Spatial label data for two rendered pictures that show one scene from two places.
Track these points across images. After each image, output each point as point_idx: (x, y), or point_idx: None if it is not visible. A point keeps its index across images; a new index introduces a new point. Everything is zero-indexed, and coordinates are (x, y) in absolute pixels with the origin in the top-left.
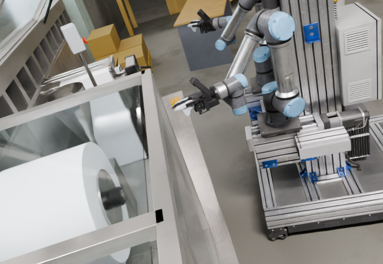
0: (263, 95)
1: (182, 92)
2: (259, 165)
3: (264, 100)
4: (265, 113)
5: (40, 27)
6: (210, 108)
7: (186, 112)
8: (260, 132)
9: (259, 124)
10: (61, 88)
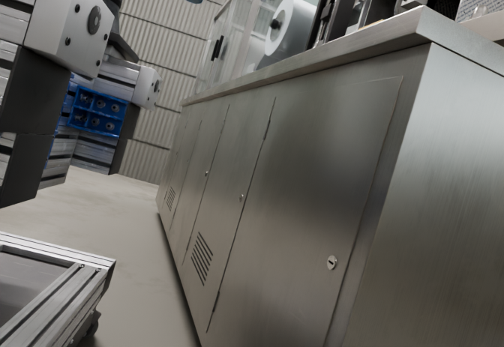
0: None
1: (409, 10)
2: (121, 160)
3: None
4: (118, 17)
5: None
6: None
7: None
8: (136, 55)
9: (130, 48)
10: None
